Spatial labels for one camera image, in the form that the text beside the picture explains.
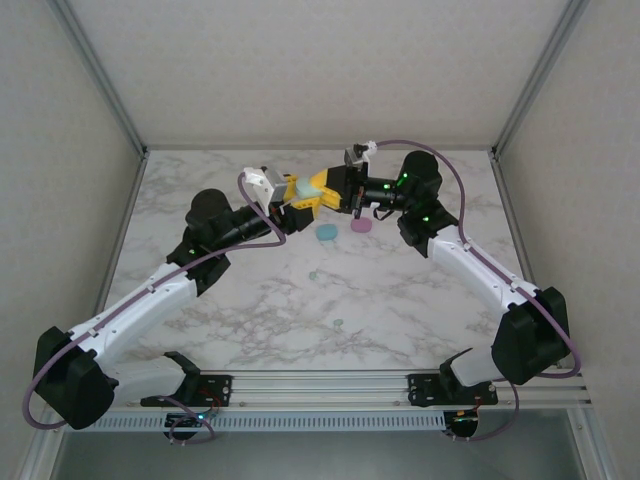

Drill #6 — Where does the green earbud charging case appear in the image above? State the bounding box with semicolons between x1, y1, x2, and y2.
293;177;324;199

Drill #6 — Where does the black base electronics board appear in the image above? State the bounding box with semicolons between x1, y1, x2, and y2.
164;407;221;441
444;407;482;441

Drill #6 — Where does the aluminium back frame rail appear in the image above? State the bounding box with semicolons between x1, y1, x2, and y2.
143;143;497;153

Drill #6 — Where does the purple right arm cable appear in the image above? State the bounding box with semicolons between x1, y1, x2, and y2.
373;139;583;444

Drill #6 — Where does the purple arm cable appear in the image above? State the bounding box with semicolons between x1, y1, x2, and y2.
22;172;289;446
373;139;583;444

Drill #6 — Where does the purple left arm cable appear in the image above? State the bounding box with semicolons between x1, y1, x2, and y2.
22;172;289;446

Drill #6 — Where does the aluminium table side rail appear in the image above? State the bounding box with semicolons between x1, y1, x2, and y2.
491;149;536;289
97;149;150;311

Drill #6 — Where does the aluminium frame post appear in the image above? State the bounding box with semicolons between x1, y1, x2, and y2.
490;0;592;157
48;0;150;157

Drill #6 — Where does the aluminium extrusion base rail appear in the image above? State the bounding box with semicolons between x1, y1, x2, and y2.
117;370;589;410

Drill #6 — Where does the grey slotted cable duct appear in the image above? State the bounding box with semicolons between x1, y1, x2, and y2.
92;412;447;431

